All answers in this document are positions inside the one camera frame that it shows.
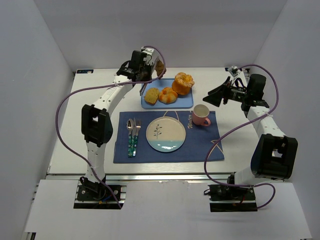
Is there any brown chocolate croissant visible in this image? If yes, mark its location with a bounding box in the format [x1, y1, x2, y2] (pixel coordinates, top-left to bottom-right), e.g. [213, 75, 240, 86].
[155, 60, 167, 79]

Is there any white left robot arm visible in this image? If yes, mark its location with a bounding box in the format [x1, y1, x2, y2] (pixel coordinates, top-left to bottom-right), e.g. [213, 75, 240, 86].
[81, 47, 161, 183]

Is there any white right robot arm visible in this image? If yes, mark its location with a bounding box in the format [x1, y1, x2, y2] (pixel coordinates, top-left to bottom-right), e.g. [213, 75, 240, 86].
[203, 74, 298, 187]

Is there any yellow bread slice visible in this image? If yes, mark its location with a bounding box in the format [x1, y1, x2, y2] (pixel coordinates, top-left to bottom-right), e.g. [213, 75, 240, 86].
[144, 87, 160, 105]

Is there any pink mug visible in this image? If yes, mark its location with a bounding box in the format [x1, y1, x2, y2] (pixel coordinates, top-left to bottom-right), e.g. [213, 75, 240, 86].
[191, 104, 211, 127]

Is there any light blue tray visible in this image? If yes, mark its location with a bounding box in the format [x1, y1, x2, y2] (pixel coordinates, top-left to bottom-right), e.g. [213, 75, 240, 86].
[140, 78, 194, 110]

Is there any orange striped round bun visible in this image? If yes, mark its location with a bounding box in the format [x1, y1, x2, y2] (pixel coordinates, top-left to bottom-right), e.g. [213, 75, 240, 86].
[158, 87, 178, 104]

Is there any sugar-topped tall orange bun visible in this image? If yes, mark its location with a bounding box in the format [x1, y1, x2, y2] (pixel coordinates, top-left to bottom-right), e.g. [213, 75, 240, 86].
[171, 72, 195, 96]

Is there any blue cloth placemat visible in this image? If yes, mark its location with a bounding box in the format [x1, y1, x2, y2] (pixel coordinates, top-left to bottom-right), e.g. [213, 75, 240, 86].
[113, 110, 220, 164]

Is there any blue label sticker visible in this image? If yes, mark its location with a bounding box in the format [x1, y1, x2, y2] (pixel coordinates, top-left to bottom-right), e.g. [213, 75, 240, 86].
[76, 69, 94, 74]

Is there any cream and blue plate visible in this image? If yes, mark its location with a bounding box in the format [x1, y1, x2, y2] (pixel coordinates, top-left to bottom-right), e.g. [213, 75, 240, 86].
[145, 116, 186, 153]

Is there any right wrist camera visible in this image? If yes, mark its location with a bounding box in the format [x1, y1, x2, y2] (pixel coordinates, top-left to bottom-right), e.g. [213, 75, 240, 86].
[225, 66, 242, 78]

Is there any fork with green handle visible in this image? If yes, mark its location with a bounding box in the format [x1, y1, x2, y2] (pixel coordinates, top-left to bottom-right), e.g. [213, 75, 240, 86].
[133, 119, 142, 157]

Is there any spoon with green handle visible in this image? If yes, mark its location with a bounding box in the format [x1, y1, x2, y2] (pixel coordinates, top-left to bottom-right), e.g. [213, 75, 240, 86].
[126, 118, 134, 158]

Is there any knife with green handle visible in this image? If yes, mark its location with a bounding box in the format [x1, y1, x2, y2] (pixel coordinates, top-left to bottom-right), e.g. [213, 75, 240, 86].
[130, 118, 137, 157]

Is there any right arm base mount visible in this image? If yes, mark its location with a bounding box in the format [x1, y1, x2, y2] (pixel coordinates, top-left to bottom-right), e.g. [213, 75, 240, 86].
[203, 184, 258, 213]

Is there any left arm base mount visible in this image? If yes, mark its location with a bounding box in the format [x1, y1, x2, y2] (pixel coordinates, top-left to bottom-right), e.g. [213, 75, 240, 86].
[73, 176, 124, 210]

